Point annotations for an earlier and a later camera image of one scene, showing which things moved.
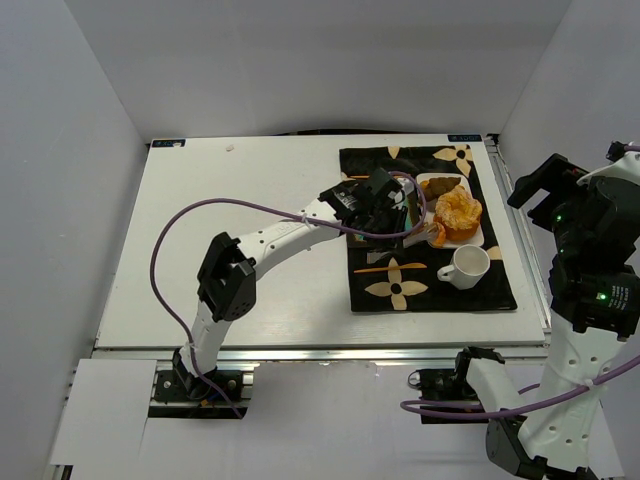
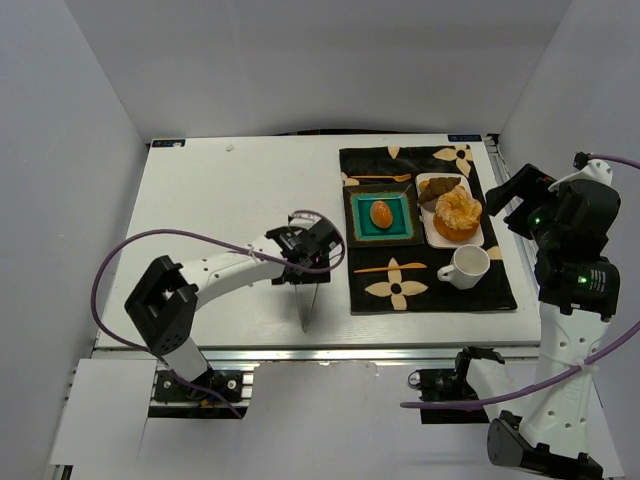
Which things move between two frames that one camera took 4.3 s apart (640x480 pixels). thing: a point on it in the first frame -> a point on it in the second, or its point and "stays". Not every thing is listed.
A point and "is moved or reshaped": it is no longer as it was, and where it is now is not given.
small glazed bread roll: x=439 y=242 is moved or reshaped
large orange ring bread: x=459 y=213 stays
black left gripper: x=388 y=220 -> x=304 y=276
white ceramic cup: x=467 y=269 stays
